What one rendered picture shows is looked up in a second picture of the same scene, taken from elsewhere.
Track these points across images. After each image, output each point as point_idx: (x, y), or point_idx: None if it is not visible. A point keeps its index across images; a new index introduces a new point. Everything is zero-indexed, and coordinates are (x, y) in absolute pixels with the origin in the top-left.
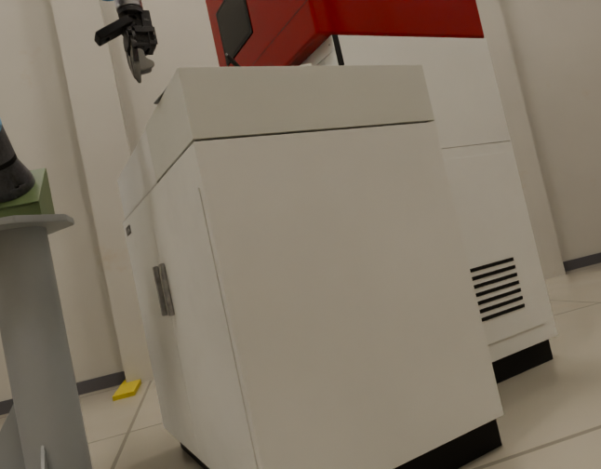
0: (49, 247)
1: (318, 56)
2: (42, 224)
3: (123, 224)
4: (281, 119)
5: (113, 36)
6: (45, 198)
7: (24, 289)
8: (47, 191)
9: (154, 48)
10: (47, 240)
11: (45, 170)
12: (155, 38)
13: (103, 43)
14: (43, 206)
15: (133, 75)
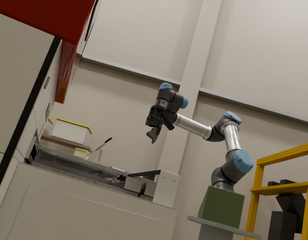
0: (199, 236)
1: (53, 102)
2: (198, 223)
3: (177, 212)
4: None
5: (166, 124)
6: (201, 206)
7: None
8: (204, 200)
9: (147, 124)
10: (200, 232)
11: (208, 187)
12: (146, 122)
13: (169, 129)
14: (199, 212)
15: (156, 140)
